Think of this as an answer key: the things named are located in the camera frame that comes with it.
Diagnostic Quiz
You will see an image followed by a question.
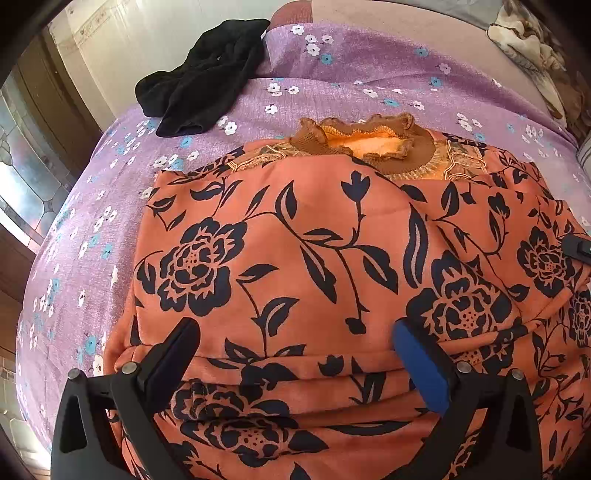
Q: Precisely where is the black cloth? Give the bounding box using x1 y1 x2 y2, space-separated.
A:
135 18 271 138

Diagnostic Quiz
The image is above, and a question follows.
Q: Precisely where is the grey cushion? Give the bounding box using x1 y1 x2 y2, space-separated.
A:
409 0 506 29

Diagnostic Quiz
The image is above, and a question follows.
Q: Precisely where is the purple floral bedsheet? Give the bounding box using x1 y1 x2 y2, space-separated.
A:
14 21 591 462

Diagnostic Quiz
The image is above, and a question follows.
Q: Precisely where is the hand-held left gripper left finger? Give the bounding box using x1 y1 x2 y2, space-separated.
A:
50 316 201 480

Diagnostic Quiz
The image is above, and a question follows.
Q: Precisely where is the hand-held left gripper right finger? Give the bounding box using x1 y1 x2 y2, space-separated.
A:
392 318 544 480

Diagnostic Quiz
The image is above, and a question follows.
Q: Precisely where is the orange black floral garment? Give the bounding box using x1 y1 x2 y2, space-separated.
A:
104 112 591 480

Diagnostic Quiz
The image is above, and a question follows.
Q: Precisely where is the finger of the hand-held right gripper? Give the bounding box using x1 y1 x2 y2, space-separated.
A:
560 233 591 267

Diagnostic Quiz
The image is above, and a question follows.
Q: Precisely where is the brown cream printed blanket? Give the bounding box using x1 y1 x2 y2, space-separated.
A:
487 0 587 144

